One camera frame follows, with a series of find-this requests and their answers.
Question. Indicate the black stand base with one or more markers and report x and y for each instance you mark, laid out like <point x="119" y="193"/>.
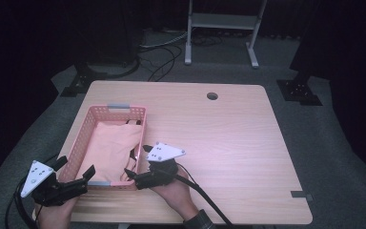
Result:
<point x="82" y="79"/>
<point x="298" y="90"/>

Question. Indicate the white metal stand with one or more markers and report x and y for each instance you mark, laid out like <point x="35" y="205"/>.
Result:
<point x="222" y="20"/>

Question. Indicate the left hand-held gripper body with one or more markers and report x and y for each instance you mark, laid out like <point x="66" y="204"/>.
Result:
<point x="44" y="187"/>

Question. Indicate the pink garment dark trim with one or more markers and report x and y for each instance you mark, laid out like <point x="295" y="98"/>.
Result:
<point x="111" y="149"/>

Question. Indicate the pink perforated plastic basket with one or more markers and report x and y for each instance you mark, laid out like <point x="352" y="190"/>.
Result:
<point x="79" y="143"/>

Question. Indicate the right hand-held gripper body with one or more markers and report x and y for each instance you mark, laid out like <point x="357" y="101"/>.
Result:
<point x="162" y="171"/>

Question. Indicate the person's left hand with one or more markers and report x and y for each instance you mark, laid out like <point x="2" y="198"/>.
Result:
<point x="55" y="216"/>

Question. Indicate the grey tape strip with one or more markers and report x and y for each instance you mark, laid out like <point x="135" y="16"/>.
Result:
<point x="300" y="194"/>

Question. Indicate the person's right hand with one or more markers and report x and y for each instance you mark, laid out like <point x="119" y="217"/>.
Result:
<point x="176" y="195"/>

